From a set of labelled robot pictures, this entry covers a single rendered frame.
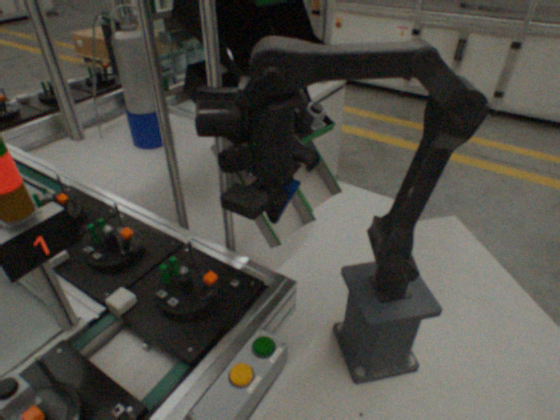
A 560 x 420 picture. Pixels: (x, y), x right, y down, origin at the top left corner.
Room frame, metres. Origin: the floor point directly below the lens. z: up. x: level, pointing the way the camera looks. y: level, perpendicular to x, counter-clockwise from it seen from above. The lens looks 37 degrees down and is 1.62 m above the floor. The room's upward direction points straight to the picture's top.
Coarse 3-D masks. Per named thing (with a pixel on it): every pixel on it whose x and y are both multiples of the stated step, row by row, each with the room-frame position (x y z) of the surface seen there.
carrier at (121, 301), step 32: (192, 256) 0.62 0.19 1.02; (160, 288) 0.56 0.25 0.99; (192, 288) 0.56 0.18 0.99; (224, 288) 0.58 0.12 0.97; (256, 288) 0.58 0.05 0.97; (128, 320) 0.49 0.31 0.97; (160, 320) 0.49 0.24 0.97; (192, 320) 0.49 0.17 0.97; (224, 320) 0.49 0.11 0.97; (192, 352) 0.42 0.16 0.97
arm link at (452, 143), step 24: (432, 96) 0.52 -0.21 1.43; (480, 96) 0.47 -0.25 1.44; (432, 120) 0.50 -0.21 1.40; (480, 120) 0.47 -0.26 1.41; (432, 144) 0.48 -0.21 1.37; (456, 144) 0.48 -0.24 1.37; (408, 168) 0.52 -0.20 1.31; (432, 168) 0.48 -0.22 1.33; (408, 192) 0.49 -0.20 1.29; (432, 192) 0.48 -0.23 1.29; (384, 216) 0.52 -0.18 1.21; (408, 216) 0.48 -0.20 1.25; (384, 240) 0.47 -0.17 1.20; (408, 240) 0.47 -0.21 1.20
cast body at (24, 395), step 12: (12, 372) 0.31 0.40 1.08; (0, 384) 0.29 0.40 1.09; (12, 384) 0.29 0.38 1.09; (24, 384) 0.29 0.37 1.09; (0, 396) 0.27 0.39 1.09; (12, 396) 0.27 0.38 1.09; (24, 396) 0.28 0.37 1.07; (36, 396) 0.29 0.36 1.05; (0, 408) 0.26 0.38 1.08; (12, 408) 0.26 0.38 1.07; (48, 408) 0.28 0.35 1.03
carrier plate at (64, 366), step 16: (48, 352) 0.42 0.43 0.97; (64, 352) 0.42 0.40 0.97; (32, 368) 0.39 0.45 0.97; (64, 368) 0.39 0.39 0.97; (80, 368) 0.39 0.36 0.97; (96, 368) 0.39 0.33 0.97; (80, 384) 0.36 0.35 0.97; (96, 384) 0.36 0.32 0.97; (112, 384) 0.36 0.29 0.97; (96, 400) 0.33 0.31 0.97; (112, 400) 0.33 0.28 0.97; (128, 400) 0.33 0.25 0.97; (96, 416) 0.30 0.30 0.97; (112, 416) 0.30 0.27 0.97; (128, 416) 0.30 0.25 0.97; (144, 416) 0.31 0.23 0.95
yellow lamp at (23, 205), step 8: (24, 184) 0.49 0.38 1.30; (8, 192) 0.46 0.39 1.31; (16, 192) 0.46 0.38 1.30; (24, 192) 0.47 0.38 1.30; (0, 200) 0.45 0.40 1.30; (8, 200) 0.45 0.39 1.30; (16, 200) 0.46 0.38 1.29; (24, 200) 0.47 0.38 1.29; (0, 208) 0.45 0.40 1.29; (8, 208) 0.45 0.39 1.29; (16, 208) 0.45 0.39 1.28; (24, 208) 0.46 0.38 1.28; (32, 208) 0.47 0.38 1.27; (0, 216) 0.45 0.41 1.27; (8, 216) 0.45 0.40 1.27; (16, 216) 0.45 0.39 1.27; (24, 216) 0.46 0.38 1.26
